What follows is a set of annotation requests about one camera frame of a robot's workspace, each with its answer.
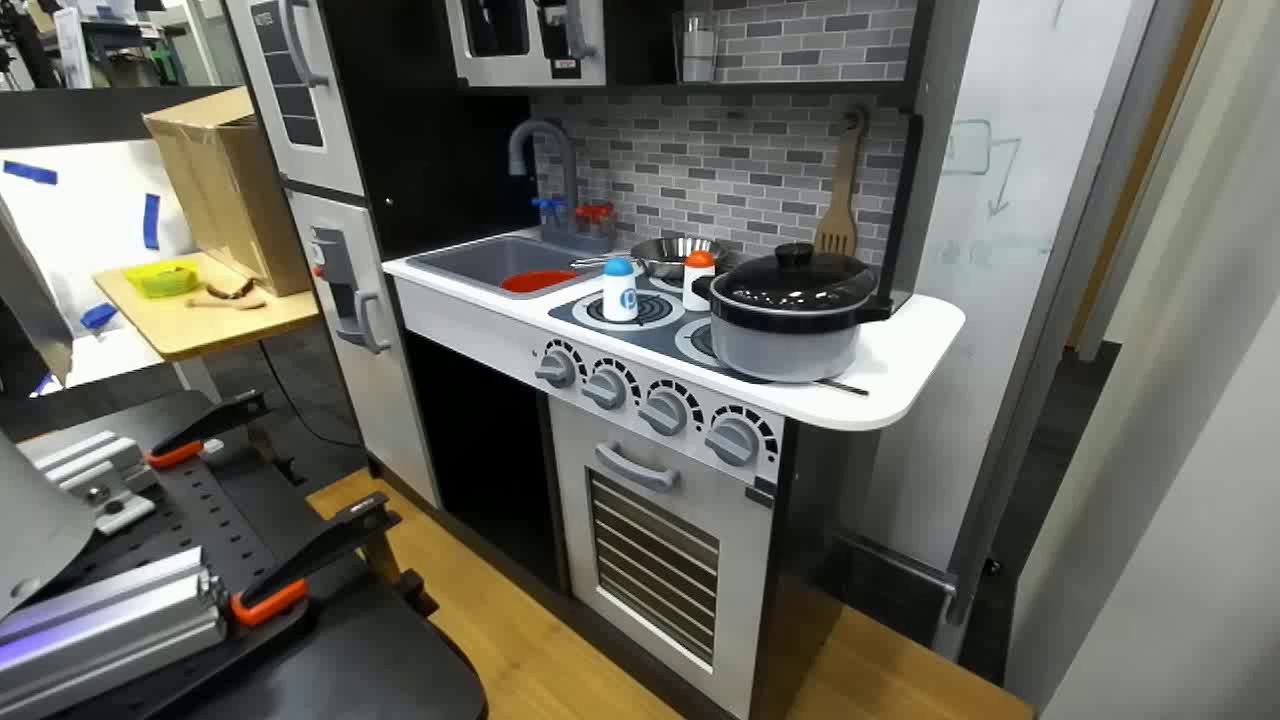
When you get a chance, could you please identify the blue and white ball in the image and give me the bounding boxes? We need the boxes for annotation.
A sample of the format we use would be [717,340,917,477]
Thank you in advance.
[601,252,646,328]

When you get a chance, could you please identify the grey stove knob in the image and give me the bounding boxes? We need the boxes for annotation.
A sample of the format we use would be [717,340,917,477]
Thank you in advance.
[580,360,640,416]
[699,408,768,471]
[638,378,699,440]
[531,340,583,393]

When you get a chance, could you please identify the red and white pepper shaker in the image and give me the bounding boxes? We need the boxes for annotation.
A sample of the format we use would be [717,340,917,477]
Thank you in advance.
[680,245,720,311]

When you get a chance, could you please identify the grey metal frying pan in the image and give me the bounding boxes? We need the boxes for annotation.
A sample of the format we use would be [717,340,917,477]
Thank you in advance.
[629,230,743,291]

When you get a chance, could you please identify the red colander bowl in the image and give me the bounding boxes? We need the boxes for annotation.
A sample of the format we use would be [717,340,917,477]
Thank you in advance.
[496,264,583,297]

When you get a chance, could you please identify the white oven door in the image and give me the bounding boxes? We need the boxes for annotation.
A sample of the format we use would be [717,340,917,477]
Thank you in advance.
[549,395,779,720]

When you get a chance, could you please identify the grey toy faucet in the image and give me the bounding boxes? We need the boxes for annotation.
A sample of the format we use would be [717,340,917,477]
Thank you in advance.
[504,116,588,245]

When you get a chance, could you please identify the white toy kitchen unit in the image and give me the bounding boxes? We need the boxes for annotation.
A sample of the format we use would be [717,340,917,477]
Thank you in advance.
[218,0,974,720]

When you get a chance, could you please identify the wooden spatula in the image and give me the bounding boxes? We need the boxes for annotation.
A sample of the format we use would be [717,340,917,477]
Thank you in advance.
[811,106,874,260]

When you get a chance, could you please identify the tall white fridge door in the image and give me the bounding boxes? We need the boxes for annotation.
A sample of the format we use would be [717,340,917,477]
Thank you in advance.
[285,189,444,507]

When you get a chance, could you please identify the white toy microwave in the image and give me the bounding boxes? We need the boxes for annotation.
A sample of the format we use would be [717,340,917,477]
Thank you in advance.
[440,0,614,93]

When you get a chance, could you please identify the black clamp with orange trigger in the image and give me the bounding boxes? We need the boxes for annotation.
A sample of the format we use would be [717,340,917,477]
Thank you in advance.
[142,389,272,477]
[227,490,404,631]

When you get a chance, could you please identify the short white freezer door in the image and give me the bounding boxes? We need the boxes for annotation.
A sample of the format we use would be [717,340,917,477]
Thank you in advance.
[219,0,367,201]

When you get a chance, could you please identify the black round tabletop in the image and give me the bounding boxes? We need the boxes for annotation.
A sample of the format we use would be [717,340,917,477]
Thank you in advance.
[51,583,493,720]

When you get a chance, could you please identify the cardboard box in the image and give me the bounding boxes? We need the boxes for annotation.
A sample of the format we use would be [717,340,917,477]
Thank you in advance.
[142,84,317,301]

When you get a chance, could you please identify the green plastic item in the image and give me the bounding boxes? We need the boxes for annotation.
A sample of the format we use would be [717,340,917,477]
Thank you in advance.
[125,260,205,301]

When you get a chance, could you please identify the silver metal block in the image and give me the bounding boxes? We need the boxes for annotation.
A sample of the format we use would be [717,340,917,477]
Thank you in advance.
[18,427,164,540]

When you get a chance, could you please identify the white board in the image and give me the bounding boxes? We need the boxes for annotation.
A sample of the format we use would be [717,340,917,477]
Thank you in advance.
[0,137,205,395]

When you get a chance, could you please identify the aluminium extrusion bar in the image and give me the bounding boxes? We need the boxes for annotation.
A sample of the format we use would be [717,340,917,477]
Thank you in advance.
[0,540,231,717]

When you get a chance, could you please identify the grey sheet metal panel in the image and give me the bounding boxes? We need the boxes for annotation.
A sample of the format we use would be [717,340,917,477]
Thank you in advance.
[0,431,101,622]

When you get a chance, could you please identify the grey oven door handle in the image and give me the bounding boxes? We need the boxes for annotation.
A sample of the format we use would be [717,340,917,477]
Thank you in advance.
[594,440,685,490]

